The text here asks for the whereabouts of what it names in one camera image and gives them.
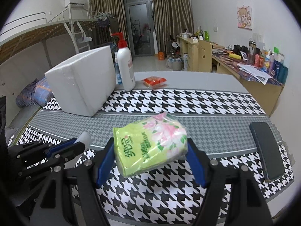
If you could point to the black smartphone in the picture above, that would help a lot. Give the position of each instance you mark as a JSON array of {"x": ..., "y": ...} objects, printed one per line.
[{"x": 267, "y": 147}]

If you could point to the blue plaid quilt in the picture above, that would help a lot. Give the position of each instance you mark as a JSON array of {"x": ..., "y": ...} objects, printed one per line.
[{"x": 37, "y": 92}]

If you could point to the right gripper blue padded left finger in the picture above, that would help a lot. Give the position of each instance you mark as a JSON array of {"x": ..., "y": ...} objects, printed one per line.
[{"x": 104, "y": 160}]

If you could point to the red snack packet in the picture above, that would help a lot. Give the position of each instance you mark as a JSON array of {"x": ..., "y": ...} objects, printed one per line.
[{"x": 153, "y": 82}]

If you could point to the wooden smiley chair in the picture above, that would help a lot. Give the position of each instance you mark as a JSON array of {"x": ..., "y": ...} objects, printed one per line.
[{"x": 204, "y": 56}]

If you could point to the glass balcony door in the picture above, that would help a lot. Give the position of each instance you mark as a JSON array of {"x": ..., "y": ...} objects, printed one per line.
[{"x": 140, "y": 26}]

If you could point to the green floral tissue pack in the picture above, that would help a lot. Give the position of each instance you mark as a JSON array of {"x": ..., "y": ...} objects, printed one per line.
[{"x": 148, "y": 144}]

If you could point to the anime girl poster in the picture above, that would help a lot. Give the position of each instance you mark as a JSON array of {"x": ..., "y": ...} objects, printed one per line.
[{"x": 244, "y": 17}]

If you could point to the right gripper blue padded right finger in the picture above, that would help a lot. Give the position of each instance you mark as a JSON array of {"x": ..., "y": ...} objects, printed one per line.
[{"x": 198, "y": 162}]

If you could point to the left olive curtain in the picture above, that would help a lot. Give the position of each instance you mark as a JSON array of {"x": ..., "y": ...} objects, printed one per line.
[{"x": 115, "y": 7}]

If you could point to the white foam box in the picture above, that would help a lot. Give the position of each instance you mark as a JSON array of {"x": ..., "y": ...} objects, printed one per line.
[{"x": 82, "y": 83}]

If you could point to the olive curtain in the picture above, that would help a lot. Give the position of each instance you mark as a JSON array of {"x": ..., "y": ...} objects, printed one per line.
[
  {"x": 172, "y": 17},
  {"x": 115, "y": 7}
]

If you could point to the grey trash bin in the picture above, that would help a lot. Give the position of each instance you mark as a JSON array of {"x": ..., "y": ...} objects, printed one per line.
[{"x": 177, "y": 64}]

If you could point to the white red pump bottle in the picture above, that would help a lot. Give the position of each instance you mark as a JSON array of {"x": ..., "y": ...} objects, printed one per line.
[{"x": 125, "y": 63}]

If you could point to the right olive curtain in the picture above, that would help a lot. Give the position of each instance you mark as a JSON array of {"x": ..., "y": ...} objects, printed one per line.
[{"x": 172, "y": 17}]

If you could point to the houndstooth table cloth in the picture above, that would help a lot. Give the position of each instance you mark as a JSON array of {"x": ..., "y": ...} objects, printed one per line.
[{"x": 216, "y": 121}]

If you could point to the white air conditioner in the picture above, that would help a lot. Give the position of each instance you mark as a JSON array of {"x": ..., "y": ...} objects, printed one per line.
[{"x": 77, "y": 3}]

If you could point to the wooden desk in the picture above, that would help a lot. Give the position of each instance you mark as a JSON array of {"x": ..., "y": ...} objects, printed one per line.
[{"x": 266, "y": 95}]

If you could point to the orange bag on floor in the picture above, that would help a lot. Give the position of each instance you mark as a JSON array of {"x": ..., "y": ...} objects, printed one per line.
[{"x": 161, "y": 56}]

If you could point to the metal bunk bed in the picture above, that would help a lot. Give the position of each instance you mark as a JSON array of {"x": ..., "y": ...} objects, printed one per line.
[{"x": 63, "y": 23}]

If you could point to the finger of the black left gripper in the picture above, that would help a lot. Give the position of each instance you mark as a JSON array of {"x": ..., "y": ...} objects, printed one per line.
[{"x": 63, "y": 147}]

